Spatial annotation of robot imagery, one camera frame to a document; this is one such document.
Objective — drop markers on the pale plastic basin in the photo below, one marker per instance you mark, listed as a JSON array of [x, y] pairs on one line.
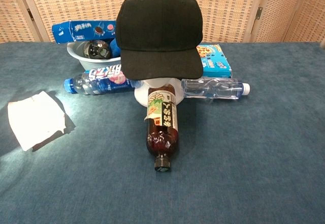
[[76, 53]]

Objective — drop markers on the white and black folded cloth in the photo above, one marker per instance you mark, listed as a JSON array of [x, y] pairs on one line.
[[33, 120]]

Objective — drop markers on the blue chocolate chip cookie box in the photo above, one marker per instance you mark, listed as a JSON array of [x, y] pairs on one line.
[[215, 61]]

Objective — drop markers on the blue Oreo box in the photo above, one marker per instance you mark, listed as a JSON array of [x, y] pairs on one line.
[[81, 31]]

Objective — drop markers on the woven folding screen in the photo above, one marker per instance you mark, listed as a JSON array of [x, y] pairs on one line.
[[76, 0]]

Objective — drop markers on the clear water bottle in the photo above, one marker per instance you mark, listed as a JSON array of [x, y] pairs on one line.
[[210, 89]]

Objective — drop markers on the blue felt table cover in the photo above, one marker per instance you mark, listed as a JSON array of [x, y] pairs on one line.
[[228, 158]]

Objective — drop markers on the blue labelled drink bottle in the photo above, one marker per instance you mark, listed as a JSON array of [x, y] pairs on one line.
[[101, 81]]

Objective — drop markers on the brown tea bottle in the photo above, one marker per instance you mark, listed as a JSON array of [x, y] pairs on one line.
[[161, 112]]

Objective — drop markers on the white foam mannequin head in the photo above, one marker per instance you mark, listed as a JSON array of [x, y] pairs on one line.
[[139, 95]]

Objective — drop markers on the black baseball cap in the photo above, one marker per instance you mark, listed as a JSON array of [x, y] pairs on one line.
[[160, 31]]

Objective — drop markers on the black round jar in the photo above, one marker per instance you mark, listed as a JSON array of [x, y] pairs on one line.
[[97, 49]]

